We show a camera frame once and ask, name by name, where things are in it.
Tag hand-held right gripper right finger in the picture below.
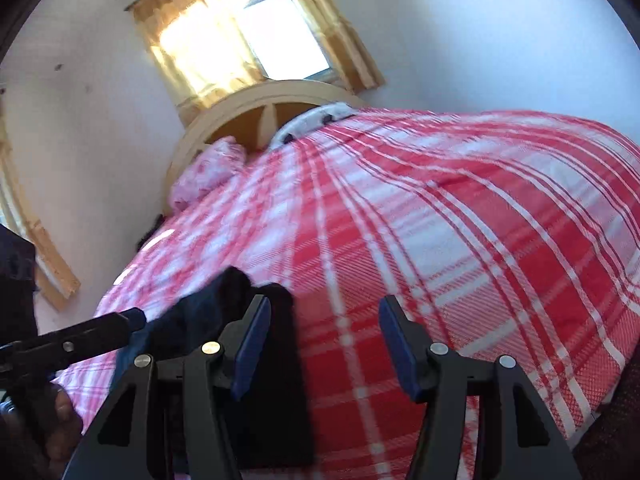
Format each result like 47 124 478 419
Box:
377 295 583 480

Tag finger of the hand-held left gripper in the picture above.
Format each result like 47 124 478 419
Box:
0 307 147 376

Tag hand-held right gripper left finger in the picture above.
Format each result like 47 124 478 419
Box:
62 294 273 480

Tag black pants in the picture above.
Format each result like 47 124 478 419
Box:
114 265 317 473

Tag person's left hand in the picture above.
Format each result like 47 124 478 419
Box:
30 387 83 468

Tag red plaid bedspread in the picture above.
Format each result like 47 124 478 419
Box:
50 107 640 480

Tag pink floral pillow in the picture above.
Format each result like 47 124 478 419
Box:
169 136 246 211

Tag white pillow with black print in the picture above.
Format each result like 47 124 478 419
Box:
267 101 358 151

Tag cream wooden headboard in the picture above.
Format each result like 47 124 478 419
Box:
162 80 368 216

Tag wide yellow curtain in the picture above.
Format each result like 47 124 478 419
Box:
131 0 263 111

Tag narrow yellow curtain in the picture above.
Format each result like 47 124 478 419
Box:
272 0 386 93

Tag window behind headboard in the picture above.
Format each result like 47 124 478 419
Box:
212 0 333 81

